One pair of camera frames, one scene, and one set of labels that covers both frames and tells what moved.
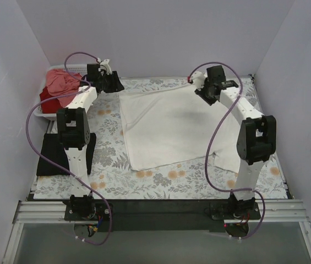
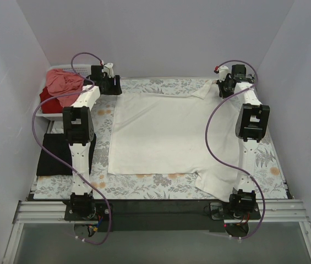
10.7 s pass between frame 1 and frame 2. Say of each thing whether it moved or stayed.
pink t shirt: stayed
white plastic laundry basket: stayed
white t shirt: moved
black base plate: stayed
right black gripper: moved
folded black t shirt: stayed
